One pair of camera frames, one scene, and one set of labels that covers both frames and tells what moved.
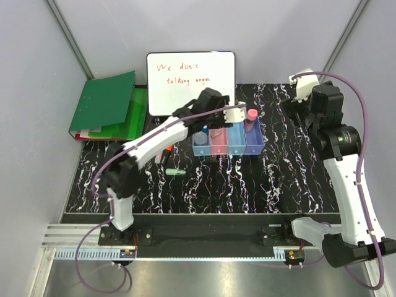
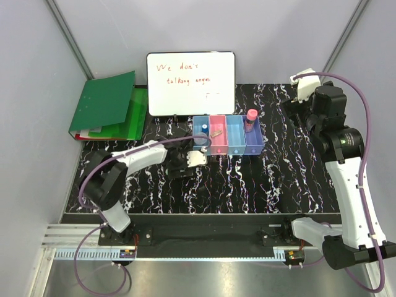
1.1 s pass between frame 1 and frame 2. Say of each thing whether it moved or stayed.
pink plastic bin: stayed
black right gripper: stayed
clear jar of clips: stayed
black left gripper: moved
